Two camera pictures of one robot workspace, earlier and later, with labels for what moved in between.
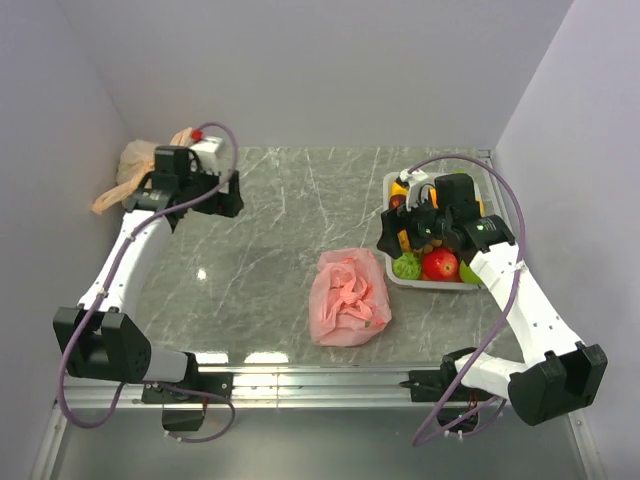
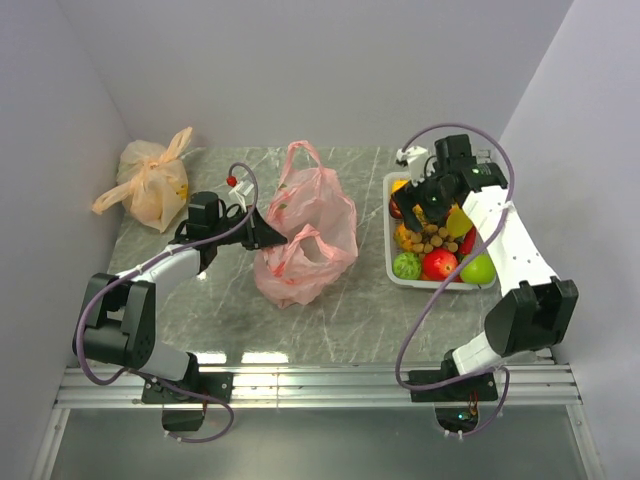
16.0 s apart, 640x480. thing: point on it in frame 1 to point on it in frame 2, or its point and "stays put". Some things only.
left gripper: x=228 y=204 to x=259 y=234
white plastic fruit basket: x=388 y=179 stays put
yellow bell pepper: x=398 y=190 stays put
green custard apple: x=407 y=266 stays put
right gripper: x=395 y=219 to x=414 y=196
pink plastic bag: x=347 y=297 to x=314 y=212
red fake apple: x=441 y=265 stays put
